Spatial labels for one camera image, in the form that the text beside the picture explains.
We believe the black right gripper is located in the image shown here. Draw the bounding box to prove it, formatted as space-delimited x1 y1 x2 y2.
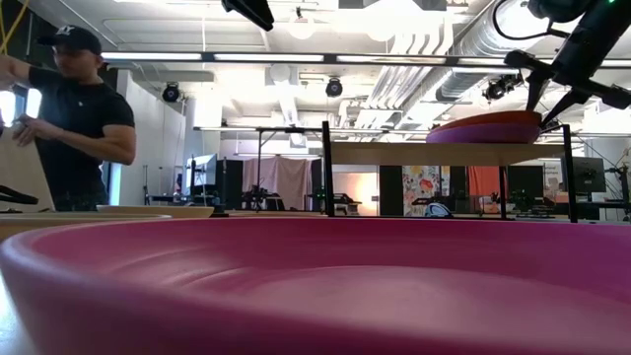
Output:
503 4 631 127

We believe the rust orange plate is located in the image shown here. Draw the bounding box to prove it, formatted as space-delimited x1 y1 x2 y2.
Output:
441 109 543 131

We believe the cream white plate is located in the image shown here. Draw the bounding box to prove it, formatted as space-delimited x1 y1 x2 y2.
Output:
96 204 216 220

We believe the magenta plate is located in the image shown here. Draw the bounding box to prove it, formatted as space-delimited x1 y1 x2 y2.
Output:
0 216 631 355

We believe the wooden shelf with black legs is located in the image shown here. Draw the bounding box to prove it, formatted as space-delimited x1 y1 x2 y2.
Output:
321 120 579 224

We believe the black background monitor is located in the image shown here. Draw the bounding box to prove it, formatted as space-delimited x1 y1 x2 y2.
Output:
571 156 607 194

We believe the overhead LED light bar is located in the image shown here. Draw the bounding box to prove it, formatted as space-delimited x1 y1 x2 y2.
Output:
101 48 631 69

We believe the orange curtain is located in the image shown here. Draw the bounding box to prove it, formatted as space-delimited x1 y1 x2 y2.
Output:
466 166 509 198

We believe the floral poster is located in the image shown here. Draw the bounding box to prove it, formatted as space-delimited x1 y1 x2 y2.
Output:
402 165 443 217

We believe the blue and white round object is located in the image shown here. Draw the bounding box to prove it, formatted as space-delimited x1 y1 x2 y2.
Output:
424 201 454 219

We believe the background monitor on stand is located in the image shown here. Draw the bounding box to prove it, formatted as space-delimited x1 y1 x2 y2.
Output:
184 153 219 197

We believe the beige curtain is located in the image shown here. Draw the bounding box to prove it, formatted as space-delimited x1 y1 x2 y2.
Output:
241 156 315 212

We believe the black cabinet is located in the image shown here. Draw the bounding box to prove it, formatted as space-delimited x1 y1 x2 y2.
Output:
216 158 245 211

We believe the person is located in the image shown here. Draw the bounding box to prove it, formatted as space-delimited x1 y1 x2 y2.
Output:
0 24 138 213

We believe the tan cardboard sheet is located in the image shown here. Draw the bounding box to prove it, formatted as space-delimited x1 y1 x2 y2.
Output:
0 127 55 213

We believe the silver ventilation duct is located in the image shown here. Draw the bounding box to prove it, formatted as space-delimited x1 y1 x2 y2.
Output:
436 0 548 103

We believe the tall black background frame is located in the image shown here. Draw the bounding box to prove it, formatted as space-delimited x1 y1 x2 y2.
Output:
192 125 326 213

